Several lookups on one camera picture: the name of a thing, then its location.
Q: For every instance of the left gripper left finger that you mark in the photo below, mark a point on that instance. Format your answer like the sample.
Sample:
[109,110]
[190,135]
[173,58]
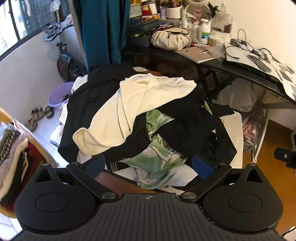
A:
[86,173]

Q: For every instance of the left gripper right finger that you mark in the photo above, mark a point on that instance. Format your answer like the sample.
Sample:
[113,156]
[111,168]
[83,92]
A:
[211,176]

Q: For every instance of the cream knit cardigan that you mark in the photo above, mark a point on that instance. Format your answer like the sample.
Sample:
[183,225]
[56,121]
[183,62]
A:
[113,122]

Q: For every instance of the wooden basket of clothes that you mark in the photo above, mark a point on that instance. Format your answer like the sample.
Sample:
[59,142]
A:
[21,155]

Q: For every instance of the green floral garment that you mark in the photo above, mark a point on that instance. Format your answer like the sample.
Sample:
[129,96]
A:
[158,162]

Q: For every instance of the brown sandals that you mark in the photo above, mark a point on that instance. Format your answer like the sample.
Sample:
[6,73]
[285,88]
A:
[36,115]

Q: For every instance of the purple plastic basin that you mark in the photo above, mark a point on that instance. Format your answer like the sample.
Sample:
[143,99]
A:
[60,95]

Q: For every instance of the white plastic bag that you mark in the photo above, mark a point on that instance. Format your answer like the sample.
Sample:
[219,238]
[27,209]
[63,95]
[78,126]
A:
[239,95]

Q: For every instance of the black desk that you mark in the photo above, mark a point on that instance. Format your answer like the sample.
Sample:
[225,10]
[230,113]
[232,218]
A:
[213,74]

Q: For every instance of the exercise bike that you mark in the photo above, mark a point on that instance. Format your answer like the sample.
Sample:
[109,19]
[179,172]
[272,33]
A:
[69,67]

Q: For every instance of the grey notebook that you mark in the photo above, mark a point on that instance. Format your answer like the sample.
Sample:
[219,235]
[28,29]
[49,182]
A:
[201,54]

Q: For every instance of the beige handbag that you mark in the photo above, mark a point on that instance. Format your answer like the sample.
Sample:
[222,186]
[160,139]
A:
[173,39]

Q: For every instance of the white supplement bottle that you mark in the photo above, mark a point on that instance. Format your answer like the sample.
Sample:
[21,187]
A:
[204,30]

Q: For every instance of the teal curtain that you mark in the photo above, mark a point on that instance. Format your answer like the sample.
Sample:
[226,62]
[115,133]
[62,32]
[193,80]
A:
[103,28]

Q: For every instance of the round white mirror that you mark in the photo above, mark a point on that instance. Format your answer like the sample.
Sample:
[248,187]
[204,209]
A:
[197,8]

